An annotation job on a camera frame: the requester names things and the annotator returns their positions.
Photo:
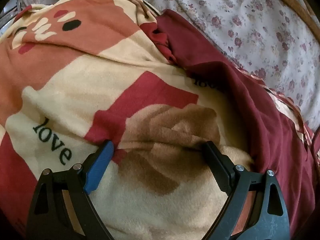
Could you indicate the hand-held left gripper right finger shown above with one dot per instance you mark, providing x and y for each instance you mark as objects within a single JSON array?
[{"x": 217, "y": 163}]

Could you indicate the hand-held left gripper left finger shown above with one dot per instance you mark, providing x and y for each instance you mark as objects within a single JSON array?
[{"x": 99, "y": 166}]

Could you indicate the maroon garment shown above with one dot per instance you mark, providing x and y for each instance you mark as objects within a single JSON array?
[{"x": 225, "y": 105}]

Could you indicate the cream and red printed blanket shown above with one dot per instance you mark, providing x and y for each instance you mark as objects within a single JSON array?
[{"x": 100, "y": 85}]

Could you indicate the white floral bedsheet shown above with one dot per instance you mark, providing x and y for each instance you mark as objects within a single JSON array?
[{"x": 225, "y": 17}]

